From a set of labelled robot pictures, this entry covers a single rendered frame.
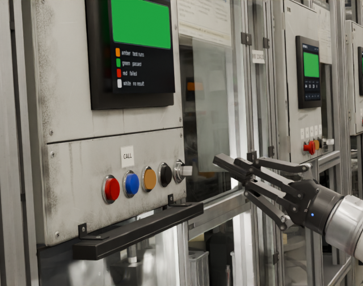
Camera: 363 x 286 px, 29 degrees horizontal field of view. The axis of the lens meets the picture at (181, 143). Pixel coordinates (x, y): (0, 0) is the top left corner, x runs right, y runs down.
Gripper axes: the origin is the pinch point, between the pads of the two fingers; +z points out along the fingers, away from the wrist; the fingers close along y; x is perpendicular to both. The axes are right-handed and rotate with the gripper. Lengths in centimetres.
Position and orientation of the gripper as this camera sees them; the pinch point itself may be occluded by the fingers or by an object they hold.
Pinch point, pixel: (233, 165)
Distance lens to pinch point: 127.5
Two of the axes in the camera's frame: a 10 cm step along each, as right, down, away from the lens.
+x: -5.3, 1.3, -8.4
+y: 2.7, -9.1, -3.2
